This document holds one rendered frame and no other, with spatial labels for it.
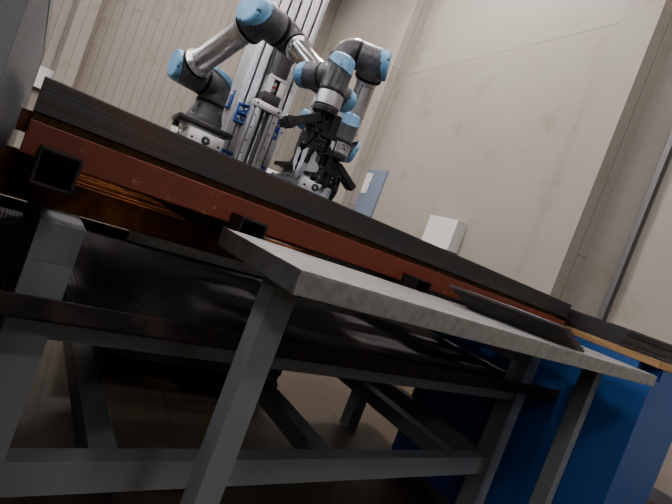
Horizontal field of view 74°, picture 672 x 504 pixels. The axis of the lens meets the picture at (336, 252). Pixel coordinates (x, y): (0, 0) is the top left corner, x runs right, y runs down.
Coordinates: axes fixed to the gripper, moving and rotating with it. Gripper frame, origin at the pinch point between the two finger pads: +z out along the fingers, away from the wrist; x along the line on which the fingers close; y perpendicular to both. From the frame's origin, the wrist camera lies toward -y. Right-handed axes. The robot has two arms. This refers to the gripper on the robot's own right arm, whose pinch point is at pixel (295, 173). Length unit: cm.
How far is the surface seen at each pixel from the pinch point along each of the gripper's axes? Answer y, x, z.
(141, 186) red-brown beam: -45, -36, 16
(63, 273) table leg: -50, -35, 32
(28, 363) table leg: -51, -35, 46
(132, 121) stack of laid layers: -49, -36, 7
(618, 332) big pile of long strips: 100, -53, 10
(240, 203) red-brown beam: -28.4, -36.3, 13.1
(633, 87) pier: 265, 52, -163
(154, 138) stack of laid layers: -45, -36, 8
